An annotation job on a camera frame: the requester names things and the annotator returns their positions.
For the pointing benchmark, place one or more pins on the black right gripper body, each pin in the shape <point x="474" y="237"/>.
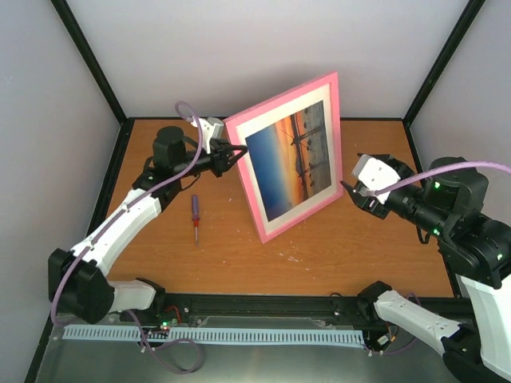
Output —
<point x="371" y="207"/>

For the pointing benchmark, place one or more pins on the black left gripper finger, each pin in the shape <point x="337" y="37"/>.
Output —
<point x="233" y="148"/>
<point x="232" y="159"/>

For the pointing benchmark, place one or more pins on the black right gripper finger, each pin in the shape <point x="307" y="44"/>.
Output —
<point x="376" y="156"/>
<point x="352" y="190"/>

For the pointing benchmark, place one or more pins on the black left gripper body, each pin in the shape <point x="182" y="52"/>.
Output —
<point x="219" y="165"/>

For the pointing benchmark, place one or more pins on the red blue screwdriver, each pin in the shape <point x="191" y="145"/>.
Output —
<point x="195" y="217"/>

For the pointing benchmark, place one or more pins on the photo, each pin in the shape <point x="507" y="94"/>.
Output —
<point x="291" y="163"/>

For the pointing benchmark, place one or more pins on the pink wooden photo frame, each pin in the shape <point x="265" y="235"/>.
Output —
<point x="255" y="131"/>

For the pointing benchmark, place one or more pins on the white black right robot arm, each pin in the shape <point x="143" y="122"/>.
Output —
<point x="445" y="203"/>

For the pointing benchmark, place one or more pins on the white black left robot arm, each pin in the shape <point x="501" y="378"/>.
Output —
<point x="77" y="278"/>

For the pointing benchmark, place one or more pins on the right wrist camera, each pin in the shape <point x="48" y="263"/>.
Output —
<point x="374" y="175"/>

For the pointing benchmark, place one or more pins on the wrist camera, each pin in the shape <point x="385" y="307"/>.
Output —
<point x="211" y="128"/>
<point x="374" y="175"/>

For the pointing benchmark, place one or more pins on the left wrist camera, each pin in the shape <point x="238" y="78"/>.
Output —
<point x="211" y="128"/>

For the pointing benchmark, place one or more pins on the black enclosure frame post right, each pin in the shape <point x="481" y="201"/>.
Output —
<point x="461" y="27"/>

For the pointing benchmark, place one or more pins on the black enclosure frame post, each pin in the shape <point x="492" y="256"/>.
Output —
<point x="80" y="41"/>
<point x="461" y="27"/>

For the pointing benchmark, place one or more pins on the black enclosure frame post left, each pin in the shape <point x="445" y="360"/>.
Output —
<point x="80" y="41"/>

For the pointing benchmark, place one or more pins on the light blue cable duct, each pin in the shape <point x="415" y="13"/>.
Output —
<point x="218" y="336"/>

